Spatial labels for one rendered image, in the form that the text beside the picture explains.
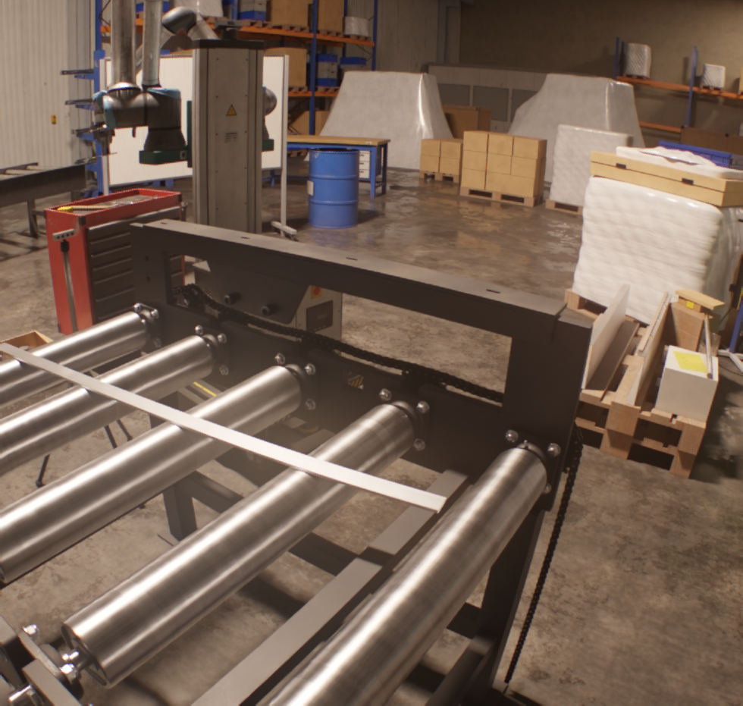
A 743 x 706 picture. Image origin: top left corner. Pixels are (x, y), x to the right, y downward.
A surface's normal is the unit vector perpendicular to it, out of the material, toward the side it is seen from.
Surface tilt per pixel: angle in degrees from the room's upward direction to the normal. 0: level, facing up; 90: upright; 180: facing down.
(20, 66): 90
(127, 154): 90
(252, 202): 90
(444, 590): 42
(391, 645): 31
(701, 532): 0
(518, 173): 90
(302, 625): 0
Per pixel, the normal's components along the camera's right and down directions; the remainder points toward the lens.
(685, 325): -0.89, 0.15
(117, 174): 0.52, 0.36
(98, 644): 0.52, -0.58
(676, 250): -0.82, 0.35
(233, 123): 0.74, 0.29
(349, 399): -0.56, 0.32
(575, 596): 0.04, -0.91
